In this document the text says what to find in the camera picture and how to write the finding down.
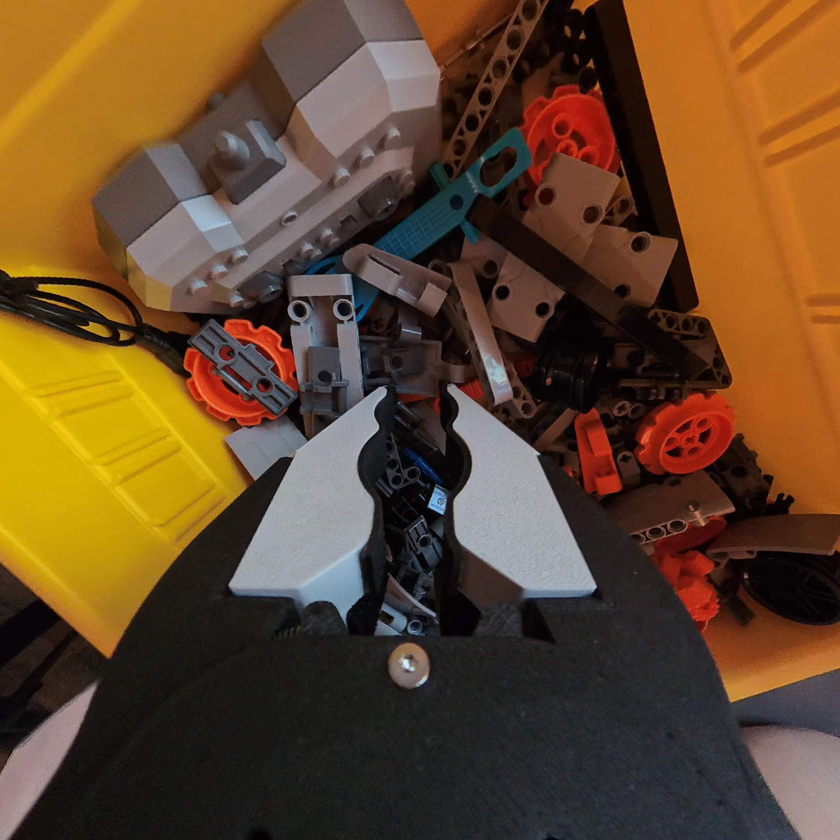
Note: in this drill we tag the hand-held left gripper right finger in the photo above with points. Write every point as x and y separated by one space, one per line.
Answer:
518 518

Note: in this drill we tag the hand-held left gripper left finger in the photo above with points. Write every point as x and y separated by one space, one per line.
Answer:
308 518

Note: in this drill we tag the yellow plastic bin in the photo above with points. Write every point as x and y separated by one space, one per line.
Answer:
98 459

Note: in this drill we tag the pile of toy building parts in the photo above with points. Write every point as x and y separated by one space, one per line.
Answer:
518 295

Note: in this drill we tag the orange toy wheel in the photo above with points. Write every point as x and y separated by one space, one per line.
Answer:
210 387
656 436
558 124

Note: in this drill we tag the orange toy gear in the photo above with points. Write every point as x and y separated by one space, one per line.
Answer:
689 577

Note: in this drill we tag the black toy wheel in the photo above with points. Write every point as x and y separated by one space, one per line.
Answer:
787 590

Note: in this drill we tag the teal brick separator tool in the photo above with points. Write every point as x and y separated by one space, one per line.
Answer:
433 216

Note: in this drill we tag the grey white toy motor block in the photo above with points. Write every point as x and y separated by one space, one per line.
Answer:
341 98

